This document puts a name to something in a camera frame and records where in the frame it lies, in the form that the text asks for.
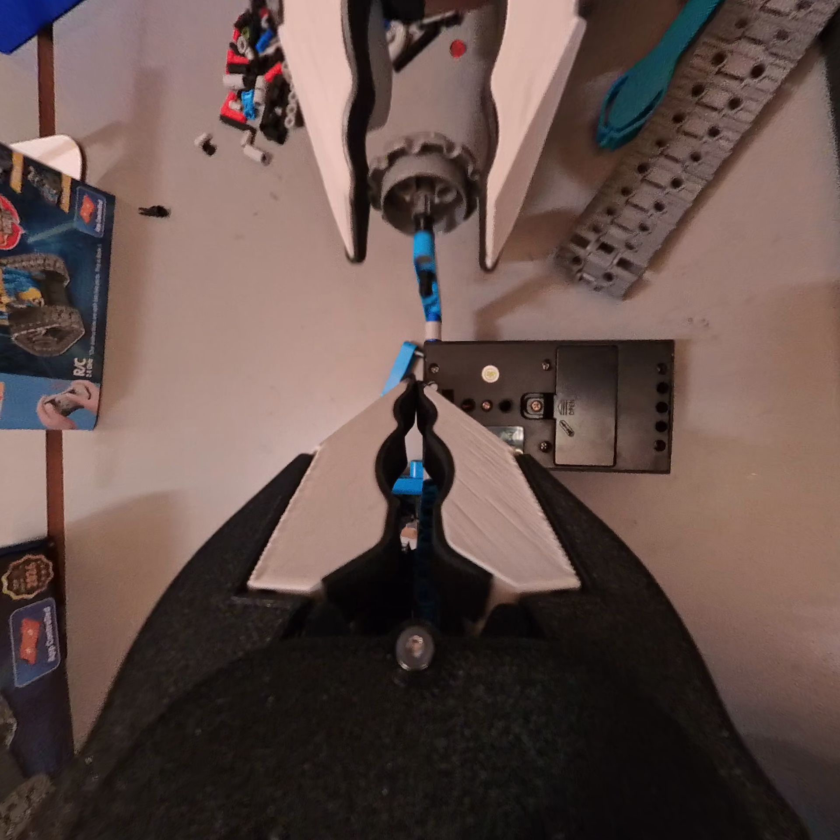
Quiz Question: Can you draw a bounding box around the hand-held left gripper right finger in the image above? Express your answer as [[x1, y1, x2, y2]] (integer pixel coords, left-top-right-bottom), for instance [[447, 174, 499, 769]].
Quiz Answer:
[[420, 384, 583, 605]]

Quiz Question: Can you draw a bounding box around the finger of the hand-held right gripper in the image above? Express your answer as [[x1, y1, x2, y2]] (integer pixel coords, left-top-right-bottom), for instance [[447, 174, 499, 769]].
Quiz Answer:
[[478, 0, 588, 271], [277, 0, 375, 265]]

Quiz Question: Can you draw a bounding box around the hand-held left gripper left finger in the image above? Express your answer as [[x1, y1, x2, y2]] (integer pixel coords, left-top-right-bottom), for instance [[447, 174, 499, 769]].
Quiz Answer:
[[248, 381, 421, 595]]

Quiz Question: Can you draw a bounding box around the grey toy sprocket wheel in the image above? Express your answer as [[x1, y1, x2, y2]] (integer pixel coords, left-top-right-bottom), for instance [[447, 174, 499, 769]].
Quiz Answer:
[[366, 133, 483, 234]]

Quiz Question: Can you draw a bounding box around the black motor battery block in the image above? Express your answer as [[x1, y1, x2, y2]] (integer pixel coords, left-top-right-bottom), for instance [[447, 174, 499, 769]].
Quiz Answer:
[[423, 340, 676, 475]]

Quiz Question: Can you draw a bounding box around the grey toy track belt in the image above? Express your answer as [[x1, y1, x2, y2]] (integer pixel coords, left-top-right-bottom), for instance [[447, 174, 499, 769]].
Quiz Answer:
[[554, 0, 840, 299]]

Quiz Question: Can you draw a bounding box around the long blue toy beam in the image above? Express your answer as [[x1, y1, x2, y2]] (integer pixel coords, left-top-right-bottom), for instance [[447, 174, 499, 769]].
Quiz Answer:
[[382, 226, 445, 496]]

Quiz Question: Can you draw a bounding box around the pile of red black bricks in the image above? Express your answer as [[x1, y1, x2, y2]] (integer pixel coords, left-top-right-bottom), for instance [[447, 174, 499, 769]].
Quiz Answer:
[[220, 0, 463, 166]]

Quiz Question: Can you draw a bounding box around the blue brick separator tool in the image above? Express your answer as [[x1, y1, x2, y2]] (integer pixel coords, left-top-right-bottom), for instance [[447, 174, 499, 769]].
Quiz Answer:
[[596, 0, 723, 151]]

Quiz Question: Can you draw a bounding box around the white rounded board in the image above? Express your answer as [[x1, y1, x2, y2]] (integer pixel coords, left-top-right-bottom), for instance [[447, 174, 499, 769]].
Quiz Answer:
[[10, 134, 86, 179]]

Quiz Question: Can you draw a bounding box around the blue plastic bin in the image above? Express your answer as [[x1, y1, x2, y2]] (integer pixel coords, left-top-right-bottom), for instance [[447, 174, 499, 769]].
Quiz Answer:
[[0, 0, 70, 55]]

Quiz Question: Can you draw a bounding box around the blue robot kit box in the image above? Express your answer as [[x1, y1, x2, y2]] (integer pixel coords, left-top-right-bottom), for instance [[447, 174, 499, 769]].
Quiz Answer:
[[0, 538, 73, 840], [0, 141, 116, 431]]

